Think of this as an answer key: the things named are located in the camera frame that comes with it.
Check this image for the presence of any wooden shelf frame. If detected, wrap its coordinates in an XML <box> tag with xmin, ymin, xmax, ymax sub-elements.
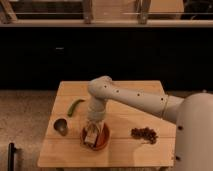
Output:
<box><xmin>0</xmin><ymin>0</ymin><xmax>213</xmax><ymax>27</ymax></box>

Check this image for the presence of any green chili pepper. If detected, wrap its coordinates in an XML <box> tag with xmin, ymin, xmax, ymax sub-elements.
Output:
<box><xmin>67</xmin><ymin>99</ymin><xmax>85</xmax><ymax>117</ymax></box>

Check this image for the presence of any black bar handle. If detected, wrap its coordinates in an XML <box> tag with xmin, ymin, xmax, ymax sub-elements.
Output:
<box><xmin>7</xmin><ymin>143</ymin><xmax>16</xmax><ymax>171</ymax></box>

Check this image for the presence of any small metal cup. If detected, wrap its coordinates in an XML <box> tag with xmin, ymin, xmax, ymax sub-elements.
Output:
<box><xmin>53</xmin><ymin>118</ymin><xmax>68</xmax><ymax>136</ymax></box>

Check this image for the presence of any white eraser block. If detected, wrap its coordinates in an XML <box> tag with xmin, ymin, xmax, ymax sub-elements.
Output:
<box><xmin>84</xmin><ymin>133</ymin><xmax>97</xmax><ymax>146</ymax></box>

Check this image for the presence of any red bowl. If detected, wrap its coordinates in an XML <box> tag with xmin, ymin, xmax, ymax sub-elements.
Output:
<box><xmin>80</xmin><ymin>123</ymin><xmax>110</xmax><ymax>151</ymax></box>

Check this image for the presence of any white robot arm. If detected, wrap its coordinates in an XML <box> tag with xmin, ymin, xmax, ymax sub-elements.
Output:
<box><xmin>87</xmin><ymin>76</ymin><xmax>213</xmax><ymax>171</ymax></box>

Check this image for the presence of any wooden table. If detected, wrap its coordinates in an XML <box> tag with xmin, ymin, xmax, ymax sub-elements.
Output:
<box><xmin>38</xmin><ymin>81</ymin><xmax>175</xmax><ymax>168</ymax></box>

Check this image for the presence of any dark dried fruit cluster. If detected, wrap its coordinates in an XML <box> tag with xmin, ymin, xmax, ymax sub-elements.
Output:
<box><xmin>131</xmin><ymin>127</ymin><xmax>158</xmax><ymax>144</ymax></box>

